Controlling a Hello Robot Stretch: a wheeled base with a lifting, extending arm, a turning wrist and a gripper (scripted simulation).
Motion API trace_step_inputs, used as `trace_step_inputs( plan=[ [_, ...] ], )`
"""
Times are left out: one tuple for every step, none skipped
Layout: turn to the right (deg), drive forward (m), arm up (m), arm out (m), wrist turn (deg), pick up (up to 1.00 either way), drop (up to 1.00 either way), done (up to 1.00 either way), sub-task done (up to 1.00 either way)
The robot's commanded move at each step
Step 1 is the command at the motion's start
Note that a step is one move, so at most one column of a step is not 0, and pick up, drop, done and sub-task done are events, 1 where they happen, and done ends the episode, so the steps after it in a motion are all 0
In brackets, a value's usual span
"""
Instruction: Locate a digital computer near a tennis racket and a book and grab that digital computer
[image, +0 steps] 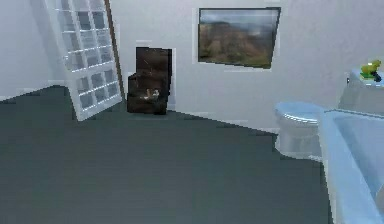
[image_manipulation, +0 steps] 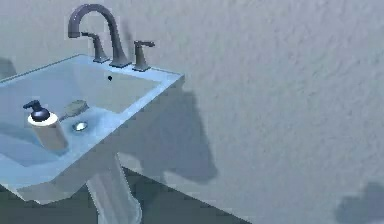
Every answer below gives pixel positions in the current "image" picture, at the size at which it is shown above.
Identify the framed landscape picture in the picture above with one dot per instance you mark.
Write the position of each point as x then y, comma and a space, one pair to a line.
237, 37

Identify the white toilet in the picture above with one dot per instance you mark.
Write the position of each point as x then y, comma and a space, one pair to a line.
300, 130

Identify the white glass-paned room door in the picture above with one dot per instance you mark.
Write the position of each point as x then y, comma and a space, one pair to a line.
89, 56

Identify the pale blue bathtub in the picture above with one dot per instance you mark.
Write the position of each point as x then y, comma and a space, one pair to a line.
353, 160

